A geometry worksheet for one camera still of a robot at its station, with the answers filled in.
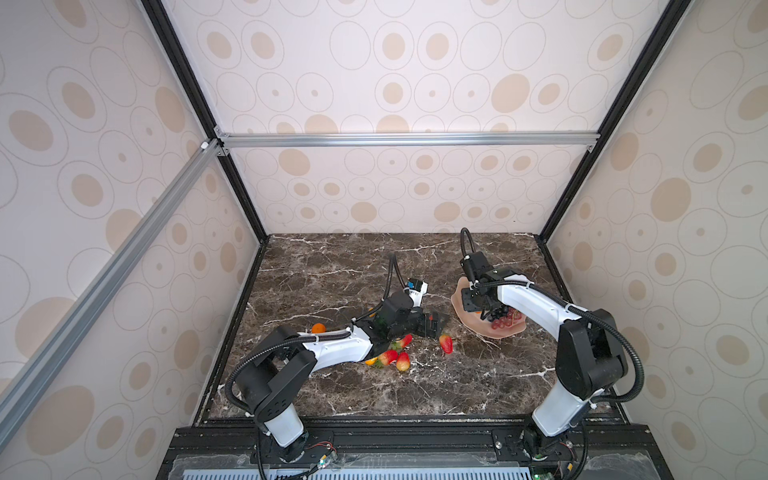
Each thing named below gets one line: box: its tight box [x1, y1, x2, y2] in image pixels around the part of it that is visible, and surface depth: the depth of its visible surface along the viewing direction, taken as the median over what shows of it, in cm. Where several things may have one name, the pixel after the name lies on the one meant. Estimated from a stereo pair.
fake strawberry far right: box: [439, 335, 453, 354], surface depth 91 cm
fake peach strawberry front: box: [396, 352, 411, 371], surface depth 87 cm
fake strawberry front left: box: [378, 349, 399, 366], surface depth 88 cm
